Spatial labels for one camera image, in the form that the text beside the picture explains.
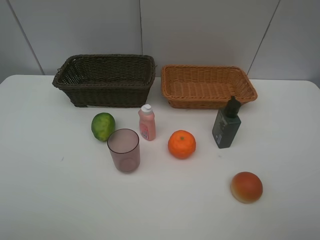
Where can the pink bottle white cap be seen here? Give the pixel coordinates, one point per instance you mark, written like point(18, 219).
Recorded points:
point(147, 125)

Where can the orange tangerine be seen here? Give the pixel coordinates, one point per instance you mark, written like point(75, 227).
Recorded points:
point(181, 144)

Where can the translucent pink plastic cup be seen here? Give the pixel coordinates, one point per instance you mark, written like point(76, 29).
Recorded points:
point(124, 147)

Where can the green lime fruit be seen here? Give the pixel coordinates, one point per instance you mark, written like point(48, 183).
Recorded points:
point(102, 126)

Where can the dark green pump bottle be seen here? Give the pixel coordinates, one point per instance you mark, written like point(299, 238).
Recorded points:
point(226, 124)

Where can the red orange peach fruit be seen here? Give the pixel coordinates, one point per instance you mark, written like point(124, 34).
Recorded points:
point(246, 187)

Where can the light brown wicker basket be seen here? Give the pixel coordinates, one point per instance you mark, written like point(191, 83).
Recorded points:
point(205, 87)

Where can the dark brown wicker basket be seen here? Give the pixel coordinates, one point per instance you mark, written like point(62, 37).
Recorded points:
point(106, 80)

